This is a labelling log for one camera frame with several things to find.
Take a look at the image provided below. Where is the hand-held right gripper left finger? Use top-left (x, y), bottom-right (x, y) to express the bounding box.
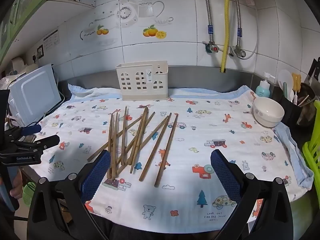
top-left (27, 150), bottom-right (112, 240)

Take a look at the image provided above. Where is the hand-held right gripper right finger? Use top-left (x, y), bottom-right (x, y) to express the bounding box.
top-left (210, 149), bottom-right (293, 240)

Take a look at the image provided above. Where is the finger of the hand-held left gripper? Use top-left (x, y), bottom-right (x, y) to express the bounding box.
top-left (5, 124), bottom-right (42, 142)
top-left (15, 134), bottom-right (60, 151)

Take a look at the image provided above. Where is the pile of wooden chopsticks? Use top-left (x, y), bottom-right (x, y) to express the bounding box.
top-left (87, 106), bottom-right (179, 188)

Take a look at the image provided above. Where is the beige plastic chopstick holder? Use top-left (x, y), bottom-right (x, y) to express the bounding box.
top-left (116, 60), bottom-right (169, 101)

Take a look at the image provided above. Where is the person's left hand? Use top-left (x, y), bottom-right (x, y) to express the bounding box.
top-left (10, 169), bottom-right (26, 198)

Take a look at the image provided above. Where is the white microwave oven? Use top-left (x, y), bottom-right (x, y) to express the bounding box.
top-left (9, 64), bottom-right (63, 128)

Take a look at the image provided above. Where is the green plastic strainer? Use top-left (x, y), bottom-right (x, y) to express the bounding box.
top-left (22, 182), bottom-right (38, 207)

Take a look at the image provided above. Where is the white printed cloth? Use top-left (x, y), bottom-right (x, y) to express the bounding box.
top-left (37, 84), bottom-right (314, 224)

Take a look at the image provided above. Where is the white kitchen appliance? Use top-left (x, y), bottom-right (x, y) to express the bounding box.
top-left (10, 57), bottom-right (28, 77)

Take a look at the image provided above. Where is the light blue towel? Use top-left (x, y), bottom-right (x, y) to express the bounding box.
top-left (272, 124), bottom-right (314, 189)

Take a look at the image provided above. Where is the white ceramic bowl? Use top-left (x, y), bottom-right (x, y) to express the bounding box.
top-left (253, 97), bottom-right (285, 128)

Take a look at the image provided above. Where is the green plastic basket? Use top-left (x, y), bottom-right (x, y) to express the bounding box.
top-left (302, 135), bottom-right (320, 180)

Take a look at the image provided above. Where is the black utensil container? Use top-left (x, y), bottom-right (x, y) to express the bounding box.
top-left (282, 82), bottom-right (318, 127)

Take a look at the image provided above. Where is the teal pump soap bottle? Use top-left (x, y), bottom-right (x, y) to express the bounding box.
top-left (255, 72), bottom-right (275, 98)

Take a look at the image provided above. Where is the white rice paddle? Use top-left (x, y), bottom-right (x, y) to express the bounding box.
top-left (278, 69), bottom-right (293, 98)

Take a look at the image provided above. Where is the yellow sponge brush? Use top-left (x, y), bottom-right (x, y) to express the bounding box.
top-left (292, 73), bottom-right (302, 105)

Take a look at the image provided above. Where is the plain metal valve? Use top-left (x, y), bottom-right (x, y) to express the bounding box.
top-left (231, 45), bottom-right (247, 57)

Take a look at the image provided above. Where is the black kitchen cleaver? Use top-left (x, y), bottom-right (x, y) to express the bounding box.
top-left (309, 57), bottom-right (320, 82)

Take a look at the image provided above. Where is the wall power socket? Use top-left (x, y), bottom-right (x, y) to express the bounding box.
top-left (32, 44), bottom-right (45, 63)

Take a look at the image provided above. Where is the white printed wall label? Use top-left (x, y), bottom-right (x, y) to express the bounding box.
top-left (43, 29), bottom-right (60, 50)

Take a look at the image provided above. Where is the metal valve with red handle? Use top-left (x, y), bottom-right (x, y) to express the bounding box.
top-left (203, 41), bottom-right (219, 53)

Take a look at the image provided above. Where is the yellow gas hose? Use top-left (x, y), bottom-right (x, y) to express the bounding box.
top-left (220, 0), bottom-right (232, 73)

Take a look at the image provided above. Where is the flexible metal hose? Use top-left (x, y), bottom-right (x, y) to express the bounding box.
top-left (232, 0), bottom-right (244, 50)
top-left (201, 0), bottom-right (215, 43)

